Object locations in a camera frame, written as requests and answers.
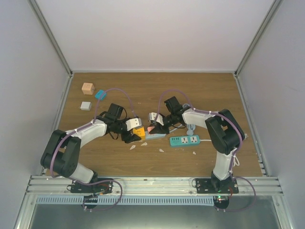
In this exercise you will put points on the right aluminium corner post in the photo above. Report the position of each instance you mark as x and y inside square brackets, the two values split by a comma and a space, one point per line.
[262, 28]

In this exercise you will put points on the blue square plug adapter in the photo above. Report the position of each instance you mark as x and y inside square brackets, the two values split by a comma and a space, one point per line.
[101, 94]

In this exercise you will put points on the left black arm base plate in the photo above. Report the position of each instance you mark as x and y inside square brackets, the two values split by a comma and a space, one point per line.
[104, 186]

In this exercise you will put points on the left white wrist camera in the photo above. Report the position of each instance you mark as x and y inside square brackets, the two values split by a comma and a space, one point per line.
[133, 123]

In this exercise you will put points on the left aluminium corner post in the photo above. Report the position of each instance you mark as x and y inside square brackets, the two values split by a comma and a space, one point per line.
[42, 20]

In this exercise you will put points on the light blue power strip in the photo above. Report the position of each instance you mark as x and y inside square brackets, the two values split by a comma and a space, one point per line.
[154, 136]

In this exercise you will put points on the grey slotted cable duct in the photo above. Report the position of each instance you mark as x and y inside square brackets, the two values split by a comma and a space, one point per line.
[126, 200]

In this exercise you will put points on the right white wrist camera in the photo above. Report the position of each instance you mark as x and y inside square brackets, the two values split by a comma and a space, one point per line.
[158, 118]

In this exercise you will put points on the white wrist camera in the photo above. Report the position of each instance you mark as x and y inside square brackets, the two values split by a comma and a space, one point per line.
[133, 123]
[158, 118]

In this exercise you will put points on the peach cube plug adapter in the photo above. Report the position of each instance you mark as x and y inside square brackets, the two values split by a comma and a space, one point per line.
[88, 88]

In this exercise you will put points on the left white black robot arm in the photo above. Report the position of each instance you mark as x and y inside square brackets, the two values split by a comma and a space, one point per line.
[61, 155]

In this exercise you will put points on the aluminium corner post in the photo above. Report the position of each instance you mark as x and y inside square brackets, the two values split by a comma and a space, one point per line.
[262, 28]
[42, 20]

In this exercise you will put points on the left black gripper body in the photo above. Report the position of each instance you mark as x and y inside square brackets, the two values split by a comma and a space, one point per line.
[118, 125]

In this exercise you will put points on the pink small plug charger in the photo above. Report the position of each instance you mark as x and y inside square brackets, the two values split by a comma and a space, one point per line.
[150, 128]

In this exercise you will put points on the yellow cube socket adapter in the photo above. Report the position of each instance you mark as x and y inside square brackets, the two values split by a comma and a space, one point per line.
[140, 132]

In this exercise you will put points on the white 66W USB charger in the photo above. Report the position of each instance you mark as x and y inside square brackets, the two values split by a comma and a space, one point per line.
[86, 106]

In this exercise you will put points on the aluminium front rail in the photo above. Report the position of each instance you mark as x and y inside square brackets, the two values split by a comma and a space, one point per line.
[156, 186]

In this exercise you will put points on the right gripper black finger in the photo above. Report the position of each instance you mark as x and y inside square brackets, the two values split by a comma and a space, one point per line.
[156, 125]
[164, 130]

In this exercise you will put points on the teal power strip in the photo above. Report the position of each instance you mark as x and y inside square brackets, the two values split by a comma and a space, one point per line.
[182, 141]

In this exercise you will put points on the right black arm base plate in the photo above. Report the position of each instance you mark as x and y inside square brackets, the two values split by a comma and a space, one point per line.
[205, 186]

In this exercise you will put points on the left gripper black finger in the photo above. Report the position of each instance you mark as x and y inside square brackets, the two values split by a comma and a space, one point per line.
[135, 138]
[127, 137]

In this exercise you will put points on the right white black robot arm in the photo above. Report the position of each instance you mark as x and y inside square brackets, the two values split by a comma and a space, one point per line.
[225, 134]

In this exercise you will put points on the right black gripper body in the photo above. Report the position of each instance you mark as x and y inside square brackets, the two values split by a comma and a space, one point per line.
[171, 118]

